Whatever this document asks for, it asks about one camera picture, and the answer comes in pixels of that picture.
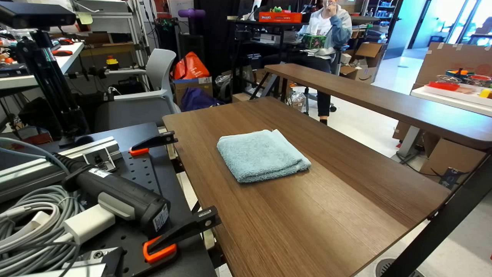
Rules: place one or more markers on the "light blue towel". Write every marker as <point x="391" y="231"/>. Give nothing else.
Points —
<point x="262" y="155"/>

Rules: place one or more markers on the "dark blue bag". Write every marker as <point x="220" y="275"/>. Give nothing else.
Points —
<point x="197" y="100"/>

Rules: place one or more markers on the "orange bag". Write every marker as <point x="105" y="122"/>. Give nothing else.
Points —
<point x="189" y="66"/>

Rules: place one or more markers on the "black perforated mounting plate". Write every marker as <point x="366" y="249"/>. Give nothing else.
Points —
<point x="148" y="174"/>

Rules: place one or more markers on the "grey office chair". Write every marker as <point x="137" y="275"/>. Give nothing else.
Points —
<point x="139" y="108"/>

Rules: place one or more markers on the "orange storage bin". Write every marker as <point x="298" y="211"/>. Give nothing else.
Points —
<point x="278" y="17"/>

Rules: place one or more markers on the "person in denim jacket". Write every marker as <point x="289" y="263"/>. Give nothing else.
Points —
<point x="328" y="31"/>

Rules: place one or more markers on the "wooden side table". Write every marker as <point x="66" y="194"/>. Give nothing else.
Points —
<point x="378" y="100"/>

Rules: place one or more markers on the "open cardboard box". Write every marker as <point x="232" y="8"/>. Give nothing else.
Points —
<point x="369" y="51"/>

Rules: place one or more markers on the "white power adapter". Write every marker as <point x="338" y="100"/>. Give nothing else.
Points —
<point x="89" y="223"/>

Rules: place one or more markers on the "white work table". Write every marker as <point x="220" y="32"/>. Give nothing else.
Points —
<point x="69" y="58"/>

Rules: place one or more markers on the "red plastic part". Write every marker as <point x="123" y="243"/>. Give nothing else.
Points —
<point x="444" y="85"/>

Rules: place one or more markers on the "cardboard box under table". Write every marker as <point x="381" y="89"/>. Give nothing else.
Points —
<point x="454" y="155"/>

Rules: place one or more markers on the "white board with parts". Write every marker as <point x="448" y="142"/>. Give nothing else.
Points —
<point x="461" y="100"/>

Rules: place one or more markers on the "large cardboard sheet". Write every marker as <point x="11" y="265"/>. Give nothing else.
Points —
<point x="451" y="58"/>

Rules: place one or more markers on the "yellow plastic part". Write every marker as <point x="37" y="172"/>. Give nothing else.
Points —
<point x="484" y="92"/>

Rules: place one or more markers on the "black camera tripod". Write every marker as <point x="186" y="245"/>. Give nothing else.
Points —
<point x="51" y="82"/>

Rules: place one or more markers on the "black table frame bar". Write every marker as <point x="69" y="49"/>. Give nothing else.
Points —
<point x="446" y="215"/>

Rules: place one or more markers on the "aluminium extrusion rail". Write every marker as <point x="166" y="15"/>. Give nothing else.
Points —
<point x="31" y="166"/>

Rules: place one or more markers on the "black camera on tripod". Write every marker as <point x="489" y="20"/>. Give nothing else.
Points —
<point x="36" y="14"/>

